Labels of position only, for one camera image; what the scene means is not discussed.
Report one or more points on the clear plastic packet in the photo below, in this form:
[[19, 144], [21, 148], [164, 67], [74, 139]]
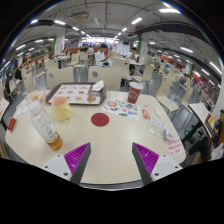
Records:
[[156, 127]]

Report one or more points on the white paper napkin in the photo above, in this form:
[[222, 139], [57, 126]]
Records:
[[98, 86]]

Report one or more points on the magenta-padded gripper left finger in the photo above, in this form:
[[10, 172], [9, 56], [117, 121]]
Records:
[[58, 165]]

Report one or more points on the red sauce packet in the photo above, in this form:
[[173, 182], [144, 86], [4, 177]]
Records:
[[146, 114]]

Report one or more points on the group of beige chairs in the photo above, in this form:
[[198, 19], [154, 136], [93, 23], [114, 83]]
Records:
[[75, 58]]

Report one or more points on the ceiling lights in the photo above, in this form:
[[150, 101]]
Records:
[[169, 10]]

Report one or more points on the ceiling air conditioner unit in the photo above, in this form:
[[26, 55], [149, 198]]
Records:
[[80, 16]]

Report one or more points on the flat round red coaster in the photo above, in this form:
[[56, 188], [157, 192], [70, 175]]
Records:
[[100, 119]]

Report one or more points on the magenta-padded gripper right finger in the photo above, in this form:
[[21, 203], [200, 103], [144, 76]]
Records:
[[165, 165]]

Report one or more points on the beige square dining table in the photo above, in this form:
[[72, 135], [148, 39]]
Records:
[[200, 115], [3, 108]]

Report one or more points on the clear plastic bottle white cap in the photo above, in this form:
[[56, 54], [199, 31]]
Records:
[[43, 125]]

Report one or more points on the beige wooden chair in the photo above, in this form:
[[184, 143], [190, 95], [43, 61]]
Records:
[[106, 78], [60, 77], [165, 96]]

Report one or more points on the brown tray with menu paper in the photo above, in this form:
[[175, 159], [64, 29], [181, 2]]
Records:
[[71, 94]]

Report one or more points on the crumpled food wrapper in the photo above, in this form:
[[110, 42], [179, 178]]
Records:
[[35, 97]]

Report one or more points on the white printed table sticker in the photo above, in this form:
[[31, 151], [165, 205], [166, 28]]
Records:
[[175, 146]]

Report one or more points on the red paper cup white lid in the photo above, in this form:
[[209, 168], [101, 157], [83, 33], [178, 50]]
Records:
[[134, 95]]

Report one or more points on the person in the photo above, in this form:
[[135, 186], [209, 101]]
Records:
[[206, 145], [16, 75], [133, 58], [100, 57]]

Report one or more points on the yellow mug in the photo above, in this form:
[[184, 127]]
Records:
[[61, 109]]

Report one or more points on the white sauce packet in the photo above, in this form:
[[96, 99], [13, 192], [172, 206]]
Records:
[[157, 112]]

